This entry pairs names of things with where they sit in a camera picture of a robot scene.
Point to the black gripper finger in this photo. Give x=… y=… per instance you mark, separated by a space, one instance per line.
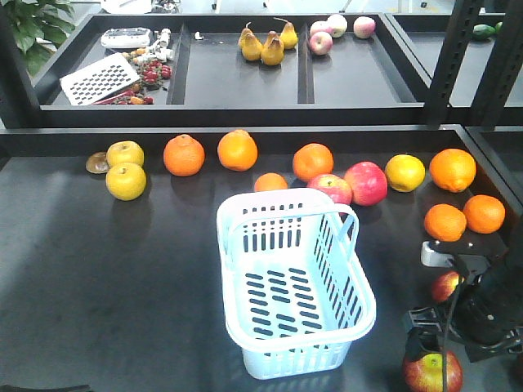
x=423 y=328

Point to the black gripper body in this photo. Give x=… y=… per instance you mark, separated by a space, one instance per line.
x=484 y=313

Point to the light blue plastic basket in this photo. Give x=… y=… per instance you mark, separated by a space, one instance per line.
x=295 y=295

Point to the small orange behind basket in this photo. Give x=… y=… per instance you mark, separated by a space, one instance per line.
x=270 y=181

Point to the small orange right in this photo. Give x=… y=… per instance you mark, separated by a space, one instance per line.
x=485 y=214

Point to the small orange left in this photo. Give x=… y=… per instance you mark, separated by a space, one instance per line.
x=445 y=223

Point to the orange near divider upper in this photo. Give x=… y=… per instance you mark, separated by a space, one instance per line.
x=453 y=170

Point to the yellow citrus fruit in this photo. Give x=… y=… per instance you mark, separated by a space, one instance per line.
x=405 y=172

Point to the large red apple right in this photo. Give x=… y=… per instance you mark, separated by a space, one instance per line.
x=368 y=183

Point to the large red apple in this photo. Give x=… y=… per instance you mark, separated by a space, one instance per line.
x=334 y=186
x=368 y=183

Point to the large red apple left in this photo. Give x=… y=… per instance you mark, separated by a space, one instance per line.
x=334 y=186

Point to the large orange back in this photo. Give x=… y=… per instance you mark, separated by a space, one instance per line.
x=312 y=160

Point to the green avocado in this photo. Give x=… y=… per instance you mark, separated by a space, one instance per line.
x=482 y=32

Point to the bumpy orange far left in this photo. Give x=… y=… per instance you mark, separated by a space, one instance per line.
x=183 y=155

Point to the pink apple far right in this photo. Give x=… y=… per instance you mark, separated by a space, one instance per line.
x=364 y=27

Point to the pink apple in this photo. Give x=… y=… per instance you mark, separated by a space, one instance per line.
x=364 y=27
x=320 y=43
x=338 y=25
x=320 y=26

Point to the pink apple front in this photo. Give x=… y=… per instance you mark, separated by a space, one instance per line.
x=320 y=43

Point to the brown yellow pears group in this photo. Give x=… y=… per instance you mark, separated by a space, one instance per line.
x=271 y=52

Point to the pink apple back middle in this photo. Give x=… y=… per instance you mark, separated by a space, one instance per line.
x=338 y=25

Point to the pink apple back left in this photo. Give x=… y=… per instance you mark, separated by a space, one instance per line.
x=320 y=26

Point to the yellow apple pear front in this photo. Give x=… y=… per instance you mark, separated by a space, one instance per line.
x=126 y=181

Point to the yellow apple pear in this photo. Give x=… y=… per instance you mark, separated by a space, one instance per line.
x=126 y=181
x=126 y=151

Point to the yellow apple pear back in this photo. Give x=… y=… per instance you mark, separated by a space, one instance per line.
x=126 y=151

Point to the black wooden produce stand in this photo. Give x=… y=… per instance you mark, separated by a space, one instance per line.
x=126 y=295

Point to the brown mushroom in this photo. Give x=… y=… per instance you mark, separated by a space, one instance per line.
x=97 y=163

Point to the red cherry tomato pile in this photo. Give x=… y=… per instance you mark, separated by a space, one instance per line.
x=154 y=72

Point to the white plastic device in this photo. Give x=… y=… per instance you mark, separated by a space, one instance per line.
x=124 y=38

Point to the white perforated plastic tray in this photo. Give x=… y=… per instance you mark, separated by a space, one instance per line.
x=98 y=80

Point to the green potted plant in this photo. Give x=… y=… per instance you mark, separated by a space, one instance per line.
x=39 y=28

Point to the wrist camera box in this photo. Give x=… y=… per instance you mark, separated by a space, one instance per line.
x=435 y=253

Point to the black perforated upright post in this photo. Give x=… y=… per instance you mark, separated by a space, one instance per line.
x=458 y=35

